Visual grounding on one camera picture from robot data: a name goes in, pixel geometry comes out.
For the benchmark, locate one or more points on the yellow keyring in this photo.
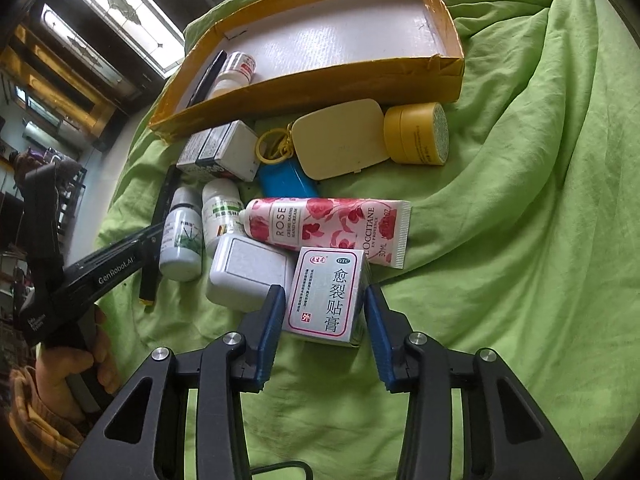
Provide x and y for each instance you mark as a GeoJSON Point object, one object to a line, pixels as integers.
{"type": "Point", "coordinates": [264, 156]}

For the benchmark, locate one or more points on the green blanket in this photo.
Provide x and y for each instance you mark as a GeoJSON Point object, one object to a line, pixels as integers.
{"type": "Point", "coordinates": [510, 210]}

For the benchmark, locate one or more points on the black marker pen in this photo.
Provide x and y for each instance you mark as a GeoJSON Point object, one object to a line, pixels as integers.
{"type": "Point", "coordinates": [161, 200]}

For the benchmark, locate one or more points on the white grey medicine box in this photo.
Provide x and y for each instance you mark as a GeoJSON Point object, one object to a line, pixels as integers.
{"type": "Point", "coordinates": [225, 152]}

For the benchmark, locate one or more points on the stained glass window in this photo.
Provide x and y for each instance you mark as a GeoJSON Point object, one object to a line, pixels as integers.
{"type": "Point", "coordinates": [120, 7]}

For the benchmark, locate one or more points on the person's left forearm plaid sleeve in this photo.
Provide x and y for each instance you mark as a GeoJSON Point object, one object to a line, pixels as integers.
{"type": "Point", "coordinates": [37, 430]}

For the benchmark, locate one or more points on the small white plastic box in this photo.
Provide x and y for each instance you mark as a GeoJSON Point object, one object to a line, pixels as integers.
{"type": "Point", "coordinates": [245, 272]}

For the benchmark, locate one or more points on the yellow round jar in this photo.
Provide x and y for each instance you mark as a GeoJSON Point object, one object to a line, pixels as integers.
{"type": "Point", "coordinates": [415, 135]}

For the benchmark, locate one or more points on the blue flat case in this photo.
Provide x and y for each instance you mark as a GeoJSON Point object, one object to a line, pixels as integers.
{"type": "Point", "coordinates": [287, 182]}

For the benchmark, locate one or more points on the white medicine box pink print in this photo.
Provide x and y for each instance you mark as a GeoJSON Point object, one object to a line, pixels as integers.
{"type": "Point", "coordinates": [325, 295]}

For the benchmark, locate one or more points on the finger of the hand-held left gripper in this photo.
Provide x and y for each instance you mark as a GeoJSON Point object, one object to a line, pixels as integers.
{"type": "Point", "coordinates": [112, 265]}

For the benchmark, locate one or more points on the person's left hand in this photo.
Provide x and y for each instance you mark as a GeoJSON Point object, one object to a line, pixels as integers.
{"type": "Point", "coordinates": [57, 377]}

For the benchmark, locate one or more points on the golden wooden beam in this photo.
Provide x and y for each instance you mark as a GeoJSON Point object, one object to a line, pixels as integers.
{"type": "Point", "coordinates": [55, 77]}

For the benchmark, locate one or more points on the cream plastic case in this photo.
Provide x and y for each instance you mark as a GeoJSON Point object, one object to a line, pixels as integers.
{"type": "Point", "coordinates": [340, 137]}

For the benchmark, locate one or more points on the yellow cardboard box tray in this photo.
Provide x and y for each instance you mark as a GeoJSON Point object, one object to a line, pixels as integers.
{"type": "Point", "coordinates": [345, 45]}

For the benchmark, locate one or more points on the white bottle green leaf label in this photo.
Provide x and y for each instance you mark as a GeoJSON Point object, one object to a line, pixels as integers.
{"type": "Point", "coordinates": [181, 240]}

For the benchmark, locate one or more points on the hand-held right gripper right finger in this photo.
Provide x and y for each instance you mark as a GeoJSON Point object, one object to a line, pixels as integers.
{"type": "Point", "coordinates": [378, 340]}

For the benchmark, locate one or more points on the white bottle red label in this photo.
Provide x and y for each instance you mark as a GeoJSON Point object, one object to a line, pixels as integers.
{"type": "Point", "coordinates": [234, 71]}

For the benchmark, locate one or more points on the dark wooden rack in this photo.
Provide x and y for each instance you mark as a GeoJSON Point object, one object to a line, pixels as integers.
{"type": "Point", "coordinates": [70, 180]}

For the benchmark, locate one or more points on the white air conditioner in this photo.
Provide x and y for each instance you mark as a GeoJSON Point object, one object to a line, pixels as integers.
{"type": "Point", "coordinates": [50, 135]}

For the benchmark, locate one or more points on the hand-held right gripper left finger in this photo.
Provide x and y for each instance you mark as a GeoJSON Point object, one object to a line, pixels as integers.
{"type": "Point", "coordinates": [268, 332]}

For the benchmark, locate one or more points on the rose print hand cream tube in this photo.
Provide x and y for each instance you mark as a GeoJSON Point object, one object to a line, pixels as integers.
{"type": "Point", "coordinates": [325, 227]}

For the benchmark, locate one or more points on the white bottle green cross label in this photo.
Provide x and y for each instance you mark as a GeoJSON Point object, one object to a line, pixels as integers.
{"type": "Point", "coordinates": [222, 215]}

